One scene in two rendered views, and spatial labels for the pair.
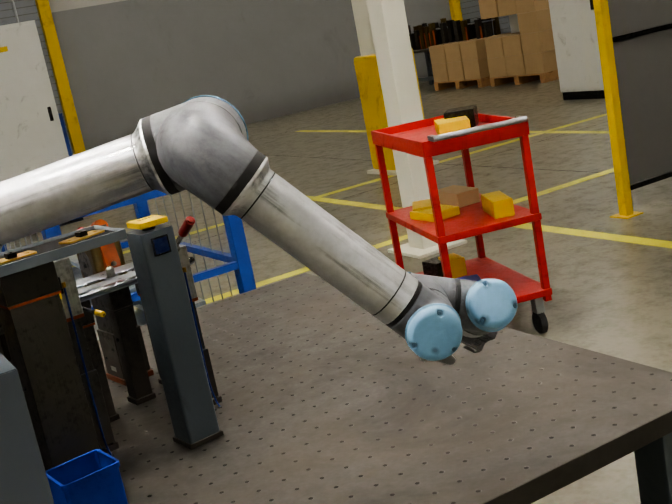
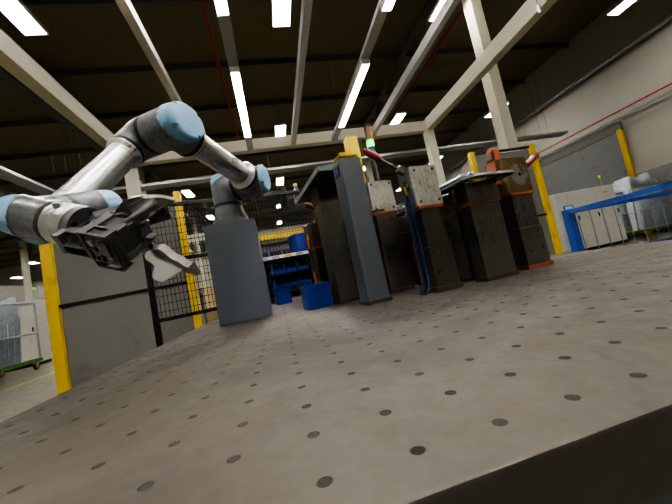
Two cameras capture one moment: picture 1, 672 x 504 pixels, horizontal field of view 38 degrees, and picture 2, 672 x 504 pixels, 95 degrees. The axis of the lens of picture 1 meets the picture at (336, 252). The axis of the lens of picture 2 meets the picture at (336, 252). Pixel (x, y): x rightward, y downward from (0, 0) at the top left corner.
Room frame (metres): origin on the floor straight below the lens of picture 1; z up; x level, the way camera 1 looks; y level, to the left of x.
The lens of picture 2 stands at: (2.04, -0.58, 0.80)
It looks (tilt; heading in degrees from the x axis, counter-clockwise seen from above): 5 degrees up; 106
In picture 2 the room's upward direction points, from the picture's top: 12 degrees counter-clockwise
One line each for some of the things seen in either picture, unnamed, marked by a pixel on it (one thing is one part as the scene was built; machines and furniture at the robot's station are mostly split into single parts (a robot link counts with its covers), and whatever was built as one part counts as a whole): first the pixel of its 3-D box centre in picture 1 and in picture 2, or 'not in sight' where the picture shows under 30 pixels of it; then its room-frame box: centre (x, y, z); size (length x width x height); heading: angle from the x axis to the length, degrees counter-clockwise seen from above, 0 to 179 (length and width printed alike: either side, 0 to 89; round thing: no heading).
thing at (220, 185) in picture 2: not in sight; (227, 189); (1.28, 0.57, 1.27); 0.13 x 0.12 x 0.14; 0
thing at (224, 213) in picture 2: not in sight; (230, 215); (1.27, 0.57, 1.15); 0.15 x 0.15 x 0.10
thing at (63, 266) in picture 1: (70, 359); (382, 238); (1.90, 0.57, 0.90); 0.13 x 0.08 x 0.41; 35
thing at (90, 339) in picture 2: not in sight; (127, 298); (-0.80, 1.73, 1.00); 1.34 x 0.14 x 2.00; 28
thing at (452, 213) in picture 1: (461, 223); not in sight; (4.27, -0.57, 0.49); 0.81 x 0.46 x 0.98; 12
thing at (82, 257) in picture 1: (111, 308); (520, 214); (2.36, 0.57, 0.88); 0.14 x 0.09 x 0.36; 35
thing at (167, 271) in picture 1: (174, 336); (360, 230); (1.86, 0.34, 0.92); 0.08 x 0.08 x 0.44; 35
